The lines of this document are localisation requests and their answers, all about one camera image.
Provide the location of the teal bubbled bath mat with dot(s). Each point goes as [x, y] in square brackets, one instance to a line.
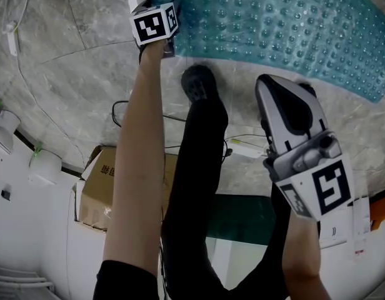
[273, 27]

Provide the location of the dark green panel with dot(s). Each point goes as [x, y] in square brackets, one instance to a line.
[239, 219]

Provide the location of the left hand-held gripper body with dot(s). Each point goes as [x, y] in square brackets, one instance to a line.
[148, 27]

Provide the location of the person's left forearm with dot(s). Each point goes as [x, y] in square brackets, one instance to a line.
[136, 167]

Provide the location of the person's left black shoe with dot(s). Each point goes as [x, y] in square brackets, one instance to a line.
[197, 83]

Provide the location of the white power adapter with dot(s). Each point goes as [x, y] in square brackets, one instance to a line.
[12, 41]

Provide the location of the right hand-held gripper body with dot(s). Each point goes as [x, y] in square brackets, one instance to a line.
[323, 186]

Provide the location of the green tag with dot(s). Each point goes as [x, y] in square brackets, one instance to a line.
[38, 148]

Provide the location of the person's right forearm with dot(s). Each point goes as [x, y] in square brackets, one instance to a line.
[300, 252]

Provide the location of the orange object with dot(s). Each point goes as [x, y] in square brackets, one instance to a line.
[381, 212]

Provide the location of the white ceramic fixture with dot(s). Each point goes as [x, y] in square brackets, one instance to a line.
[339, 230]

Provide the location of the person's black clothing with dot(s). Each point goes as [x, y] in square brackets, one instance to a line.
[195, 198]

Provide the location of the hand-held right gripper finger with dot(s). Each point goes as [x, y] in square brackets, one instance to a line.
[317, 117]
[267, 114]

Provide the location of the white power bank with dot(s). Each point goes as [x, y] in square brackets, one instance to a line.
[245, 148]

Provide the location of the person's right black shoe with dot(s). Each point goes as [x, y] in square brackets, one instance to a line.
[308, 88]

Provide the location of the person's black shoe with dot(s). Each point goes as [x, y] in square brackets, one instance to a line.
[197, 83]
[308, 88]

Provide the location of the white toilet with lid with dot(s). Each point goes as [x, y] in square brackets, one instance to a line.
[5, 130]

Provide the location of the black wall switch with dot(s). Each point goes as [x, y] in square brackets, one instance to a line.
[6, 193]

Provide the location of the brown cardboard box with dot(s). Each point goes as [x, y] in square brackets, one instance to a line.
[95, 192]

